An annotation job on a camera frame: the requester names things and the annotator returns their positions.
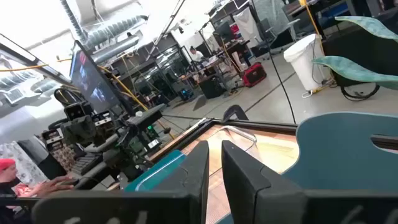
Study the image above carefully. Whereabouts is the teal plastic bin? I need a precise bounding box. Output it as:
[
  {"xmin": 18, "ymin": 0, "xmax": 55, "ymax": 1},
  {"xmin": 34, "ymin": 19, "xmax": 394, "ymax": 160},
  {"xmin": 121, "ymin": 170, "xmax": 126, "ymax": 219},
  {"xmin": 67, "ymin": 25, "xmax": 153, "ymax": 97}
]
[{"xmin": 124, "ymin": 149, "xmax": 187, "ymax": 192}]

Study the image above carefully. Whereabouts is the black equipment box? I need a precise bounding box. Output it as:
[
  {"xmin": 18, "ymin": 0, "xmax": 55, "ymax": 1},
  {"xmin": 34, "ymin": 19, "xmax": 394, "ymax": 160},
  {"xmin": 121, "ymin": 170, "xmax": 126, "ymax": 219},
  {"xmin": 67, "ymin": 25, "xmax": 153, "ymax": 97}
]
[{"xmin": 198, "ymin": 76, "xmax": 226, "ymax": 100}]

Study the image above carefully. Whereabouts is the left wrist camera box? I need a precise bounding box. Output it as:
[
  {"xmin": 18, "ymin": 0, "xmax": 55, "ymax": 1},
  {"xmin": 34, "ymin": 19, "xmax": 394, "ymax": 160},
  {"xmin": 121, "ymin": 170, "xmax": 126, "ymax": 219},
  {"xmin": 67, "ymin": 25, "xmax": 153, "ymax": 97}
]
[{"xmin": 63, "ymin": 101, "xmax": 94, "ymax": 121}]

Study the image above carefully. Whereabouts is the long black floor cable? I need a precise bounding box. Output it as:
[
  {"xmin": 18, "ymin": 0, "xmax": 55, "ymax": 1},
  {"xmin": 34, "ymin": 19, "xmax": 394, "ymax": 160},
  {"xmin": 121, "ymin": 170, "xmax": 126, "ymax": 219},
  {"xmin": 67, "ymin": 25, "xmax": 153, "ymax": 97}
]
[{"xmin": 250, "ymin": 0, "xmax": 297, "ymax": 124}]

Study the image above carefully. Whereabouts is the silver air duct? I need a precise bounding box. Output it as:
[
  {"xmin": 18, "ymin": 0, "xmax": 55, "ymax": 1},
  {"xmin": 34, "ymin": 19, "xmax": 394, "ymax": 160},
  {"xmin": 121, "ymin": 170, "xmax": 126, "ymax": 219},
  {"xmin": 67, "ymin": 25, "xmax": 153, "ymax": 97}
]
[{"xmin": 83, "ymin": 14, "xmax": 147, "ymax": 48}]

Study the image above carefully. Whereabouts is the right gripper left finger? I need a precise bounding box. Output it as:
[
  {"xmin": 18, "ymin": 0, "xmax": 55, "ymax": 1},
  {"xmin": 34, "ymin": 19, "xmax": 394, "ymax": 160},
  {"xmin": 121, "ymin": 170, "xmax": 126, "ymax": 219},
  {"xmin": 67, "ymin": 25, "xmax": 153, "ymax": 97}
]
[{"xmin": 152, "ymin": 140, "xmax": 210, "ymax": 224}]

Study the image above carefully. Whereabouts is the black aluminium table frame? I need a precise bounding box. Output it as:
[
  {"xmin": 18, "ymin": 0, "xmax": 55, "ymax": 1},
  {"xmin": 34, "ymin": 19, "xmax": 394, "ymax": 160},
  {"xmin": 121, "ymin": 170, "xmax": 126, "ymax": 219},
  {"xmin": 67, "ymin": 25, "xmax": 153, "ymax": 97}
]
[{"xmin": 149, "ymin": 117, "xmax": 398, "ymax": 162}]

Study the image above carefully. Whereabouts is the person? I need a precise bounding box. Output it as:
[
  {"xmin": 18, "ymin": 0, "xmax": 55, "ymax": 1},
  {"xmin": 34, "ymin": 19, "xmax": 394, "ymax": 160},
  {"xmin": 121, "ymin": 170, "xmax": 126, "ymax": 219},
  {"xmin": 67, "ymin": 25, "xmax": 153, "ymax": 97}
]
[
  {"xmin": 188, "ymin": 45, "xmax": 205, "ymax": 62},
  {"xmin": 0, "ymin": 158, "xmax": 75, "ymax": 224}
]

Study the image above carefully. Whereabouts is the red tool case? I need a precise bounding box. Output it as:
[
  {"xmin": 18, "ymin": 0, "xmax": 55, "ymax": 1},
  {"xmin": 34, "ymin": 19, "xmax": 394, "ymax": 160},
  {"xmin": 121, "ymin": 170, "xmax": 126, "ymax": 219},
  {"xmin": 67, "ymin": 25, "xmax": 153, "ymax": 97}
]
[{"xmin": 241, "ymin": 62, "xmax": 267, "ymax": 88}]

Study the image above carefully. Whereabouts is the clear plastic bin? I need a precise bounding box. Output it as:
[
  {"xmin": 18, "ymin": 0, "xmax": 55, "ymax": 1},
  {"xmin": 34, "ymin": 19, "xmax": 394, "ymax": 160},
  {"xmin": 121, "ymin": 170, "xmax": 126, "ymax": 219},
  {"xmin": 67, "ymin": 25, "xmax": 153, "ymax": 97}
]
[{"xmin": 205, "ymin": 124, "xmax": 259, "ymax": 153}]

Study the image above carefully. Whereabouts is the person's hand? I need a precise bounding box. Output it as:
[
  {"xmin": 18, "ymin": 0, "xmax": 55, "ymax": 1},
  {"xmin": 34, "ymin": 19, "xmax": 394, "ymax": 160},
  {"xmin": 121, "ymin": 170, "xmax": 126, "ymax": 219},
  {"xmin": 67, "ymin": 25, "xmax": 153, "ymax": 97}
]
[{"xmin": 30, "ymin": 175, "xmax": 75, "ymax": 198}]

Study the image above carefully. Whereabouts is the white trash bin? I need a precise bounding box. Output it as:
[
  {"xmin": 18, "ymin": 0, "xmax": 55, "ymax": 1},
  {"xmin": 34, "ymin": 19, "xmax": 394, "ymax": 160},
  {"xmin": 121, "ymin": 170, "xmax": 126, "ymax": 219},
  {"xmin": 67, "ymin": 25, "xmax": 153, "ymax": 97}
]
[{"xmin": 283, "ymin": 33, "xmax": 331, "ymax": 91}]

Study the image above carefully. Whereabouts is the coiled black cable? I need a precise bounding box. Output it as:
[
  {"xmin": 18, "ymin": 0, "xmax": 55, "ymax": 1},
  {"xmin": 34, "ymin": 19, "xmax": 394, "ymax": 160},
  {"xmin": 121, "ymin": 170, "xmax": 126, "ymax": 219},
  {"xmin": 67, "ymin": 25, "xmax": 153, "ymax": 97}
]
[{"xmin": 340, "ymin": 82, "xmax": 381, "ymax": 102}]

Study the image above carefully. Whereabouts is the green artificial plant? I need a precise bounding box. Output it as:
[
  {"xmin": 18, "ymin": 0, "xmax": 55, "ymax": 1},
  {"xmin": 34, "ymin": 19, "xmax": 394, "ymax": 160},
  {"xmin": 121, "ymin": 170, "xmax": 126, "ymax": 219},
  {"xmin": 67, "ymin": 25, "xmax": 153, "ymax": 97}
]
[{"xmin": 312, "ymin": 15, "xmax": 398, "ymax": 91}]

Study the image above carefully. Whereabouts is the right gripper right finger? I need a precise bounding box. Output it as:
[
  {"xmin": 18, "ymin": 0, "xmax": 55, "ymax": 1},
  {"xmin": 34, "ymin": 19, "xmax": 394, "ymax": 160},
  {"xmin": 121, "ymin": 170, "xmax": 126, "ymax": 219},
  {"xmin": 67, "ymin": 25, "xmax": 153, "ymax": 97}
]
[{"xmin": 221, "ymin": 139, "xmax": 307, "ymax": 224}]

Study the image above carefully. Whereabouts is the white hanging sheet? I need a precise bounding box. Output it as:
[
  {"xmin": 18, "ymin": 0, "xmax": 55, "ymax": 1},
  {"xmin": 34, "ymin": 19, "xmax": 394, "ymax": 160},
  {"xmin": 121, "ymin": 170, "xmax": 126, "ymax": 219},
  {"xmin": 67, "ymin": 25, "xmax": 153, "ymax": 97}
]
[{"xmin": 233, "ymin": 6, "xmax": 262, "ymax": 48}]

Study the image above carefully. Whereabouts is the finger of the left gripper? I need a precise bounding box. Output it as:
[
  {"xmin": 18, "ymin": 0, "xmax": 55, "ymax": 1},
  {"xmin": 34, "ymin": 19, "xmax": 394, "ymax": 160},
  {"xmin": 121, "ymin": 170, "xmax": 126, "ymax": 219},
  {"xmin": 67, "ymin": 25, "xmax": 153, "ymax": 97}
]
[
  {"xmin": 41, "ymin": 128, "xmax": 65, "ymax": 151},
  {"xmin": 92, "ymin": 110, "xmax": 114, "ymax": 129}
]

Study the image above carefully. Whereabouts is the yellow hanging cable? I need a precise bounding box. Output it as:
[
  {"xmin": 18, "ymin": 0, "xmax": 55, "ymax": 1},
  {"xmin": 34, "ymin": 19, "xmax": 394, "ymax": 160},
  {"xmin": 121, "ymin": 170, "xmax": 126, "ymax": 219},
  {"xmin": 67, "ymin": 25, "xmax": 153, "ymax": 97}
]
[{"xmin": 98, "ymin": 64, "xmax": 175, "ymax": 140}]

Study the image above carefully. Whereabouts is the slate-blue bin with handles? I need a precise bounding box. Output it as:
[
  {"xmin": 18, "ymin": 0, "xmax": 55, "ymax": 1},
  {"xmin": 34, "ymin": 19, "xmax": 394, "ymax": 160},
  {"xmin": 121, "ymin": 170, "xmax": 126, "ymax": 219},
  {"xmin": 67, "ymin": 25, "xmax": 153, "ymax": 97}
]
[{"xmin": 281, "ymin": 111, "xmax": 398, "ymax": 192}]

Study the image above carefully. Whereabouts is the yellow pole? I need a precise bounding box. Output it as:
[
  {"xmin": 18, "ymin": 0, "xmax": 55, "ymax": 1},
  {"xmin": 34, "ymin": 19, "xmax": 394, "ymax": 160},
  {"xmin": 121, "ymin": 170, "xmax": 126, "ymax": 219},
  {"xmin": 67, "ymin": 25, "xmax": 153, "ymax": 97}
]
[{"xmin": 299, "ymin": 0, "xmax": 325, "ymax": 54}]

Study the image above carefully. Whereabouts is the black frame clamp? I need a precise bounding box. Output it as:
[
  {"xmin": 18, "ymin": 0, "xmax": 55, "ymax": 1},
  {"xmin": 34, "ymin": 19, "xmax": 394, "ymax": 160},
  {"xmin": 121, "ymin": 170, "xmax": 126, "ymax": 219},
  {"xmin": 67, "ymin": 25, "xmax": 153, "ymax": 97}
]
[{"xmin": 221, "ymin": 105, "xmax": 249, "ymax": 123}]

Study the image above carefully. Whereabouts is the black keyboard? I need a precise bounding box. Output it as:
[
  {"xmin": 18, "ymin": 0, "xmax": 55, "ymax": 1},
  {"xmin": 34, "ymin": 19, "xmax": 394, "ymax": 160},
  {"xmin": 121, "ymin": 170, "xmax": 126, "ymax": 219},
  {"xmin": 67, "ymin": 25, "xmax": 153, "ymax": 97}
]
[{"xmin": 70, "ymin": 153, "xmax": 104, "ymax": 175}]

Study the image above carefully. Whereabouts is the large desk monitor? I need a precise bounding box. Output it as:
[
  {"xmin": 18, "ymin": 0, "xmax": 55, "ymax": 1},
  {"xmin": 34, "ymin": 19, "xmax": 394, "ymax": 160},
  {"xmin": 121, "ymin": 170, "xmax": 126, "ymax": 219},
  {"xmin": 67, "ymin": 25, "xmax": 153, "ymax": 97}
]
[{"xmin": 70, "ymin": 40, "xmax": 131, "ymax": 114}]

